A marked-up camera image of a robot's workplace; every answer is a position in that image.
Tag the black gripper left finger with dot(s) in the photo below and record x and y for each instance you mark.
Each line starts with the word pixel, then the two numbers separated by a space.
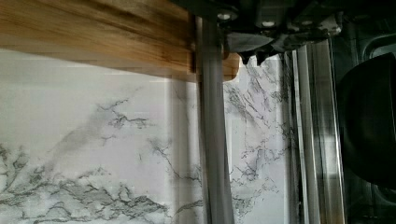
pixel 246 46

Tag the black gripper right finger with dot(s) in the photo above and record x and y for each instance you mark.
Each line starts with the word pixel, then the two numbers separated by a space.
pixel 309 33

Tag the bamboo cutting board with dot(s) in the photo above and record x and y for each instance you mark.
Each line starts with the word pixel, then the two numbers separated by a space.
pixel 151 37

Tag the black round plate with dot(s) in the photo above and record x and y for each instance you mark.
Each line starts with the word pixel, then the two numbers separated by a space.
pixel 366 107

